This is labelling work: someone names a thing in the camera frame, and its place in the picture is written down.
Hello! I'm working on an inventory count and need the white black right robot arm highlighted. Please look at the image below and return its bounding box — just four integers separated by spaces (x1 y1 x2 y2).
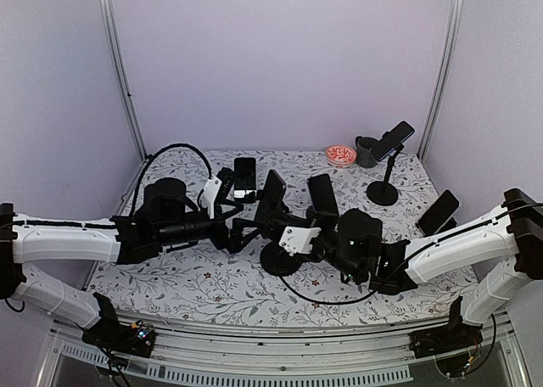
260 188 542 379

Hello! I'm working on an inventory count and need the black phone with pink edge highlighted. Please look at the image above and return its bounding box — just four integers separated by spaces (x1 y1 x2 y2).
255 170 286 224

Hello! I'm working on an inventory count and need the black phone on right stand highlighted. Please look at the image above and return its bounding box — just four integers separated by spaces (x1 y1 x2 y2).
416 189 460 236

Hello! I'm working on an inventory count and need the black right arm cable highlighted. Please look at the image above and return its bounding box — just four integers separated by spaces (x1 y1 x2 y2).
275 250 408 306

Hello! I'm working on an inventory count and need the black phone on centre stand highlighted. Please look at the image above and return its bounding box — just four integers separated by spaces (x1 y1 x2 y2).
307 174 339 216

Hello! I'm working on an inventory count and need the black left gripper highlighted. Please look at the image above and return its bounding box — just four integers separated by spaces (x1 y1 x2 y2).
156 201 266 255

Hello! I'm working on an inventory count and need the black tall phone stand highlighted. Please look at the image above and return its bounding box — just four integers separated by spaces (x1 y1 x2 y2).
366 144 404 206

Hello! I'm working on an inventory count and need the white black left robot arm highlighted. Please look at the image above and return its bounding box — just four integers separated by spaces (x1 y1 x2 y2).
1 168 259 358

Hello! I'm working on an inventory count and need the aluminium frame post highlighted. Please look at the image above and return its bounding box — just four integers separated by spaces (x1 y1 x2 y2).
417 0 464 163
98 0 148 160

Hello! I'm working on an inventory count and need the right aluminium frame post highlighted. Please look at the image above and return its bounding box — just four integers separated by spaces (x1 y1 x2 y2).
417 0 464 163

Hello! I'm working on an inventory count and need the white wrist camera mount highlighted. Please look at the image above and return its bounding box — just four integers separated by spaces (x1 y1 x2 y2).
199 176 221 220
279 227 321 256

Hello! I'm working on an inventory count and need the left aluminium frame post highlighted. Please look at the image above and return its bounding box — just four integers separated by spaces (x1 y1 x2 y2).
98 0 148 160

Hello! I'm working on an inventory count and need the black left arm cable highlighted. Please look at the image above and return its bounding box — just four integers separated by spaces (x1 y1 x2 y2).
126 143 213 218

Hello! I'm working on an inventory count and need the floral patterned table mat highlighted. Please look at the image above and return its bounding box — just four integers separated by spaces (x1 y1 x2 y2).
88 151 477 328

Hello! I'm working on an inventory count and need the black phone lying back left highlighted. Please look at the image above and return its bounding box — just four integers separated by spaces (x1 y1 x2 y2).
233 157 257 204

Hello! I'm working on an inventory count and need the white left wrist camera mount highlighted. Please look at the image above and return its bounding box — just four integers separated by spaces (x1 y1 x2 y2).
199 176 221 220

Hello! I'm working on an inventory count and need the aluminium front rail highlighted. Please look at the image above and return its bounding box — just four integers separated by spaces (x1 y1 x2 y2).
36 312 533 386

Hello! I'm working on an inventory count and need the dark grey cup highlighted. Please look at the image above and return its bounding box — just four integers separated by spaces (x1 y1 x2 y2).
355 136 378 169

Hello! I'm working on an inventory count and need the black round-base phone stand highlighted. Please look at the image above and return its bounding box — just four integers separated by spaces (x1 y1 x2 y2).
260 204 303 277

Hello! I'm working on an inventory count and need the red white patterned bowl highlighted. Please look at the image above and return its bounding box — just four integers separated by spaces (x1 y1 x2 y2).
325 144 356 167

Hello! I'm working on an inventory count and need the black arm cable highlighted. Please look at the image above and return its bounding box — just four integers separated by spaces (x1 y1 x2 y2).
275 250 408 306
126 143 213 218

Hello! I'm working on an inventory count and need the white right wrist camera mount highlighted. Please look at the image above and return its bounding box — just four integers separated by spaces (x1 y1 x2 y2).
279 227 321 256

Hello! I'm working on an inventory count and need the black phone on tall stand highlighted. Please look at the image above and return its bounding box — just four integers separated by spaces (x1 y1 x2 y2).
370 121 415 161

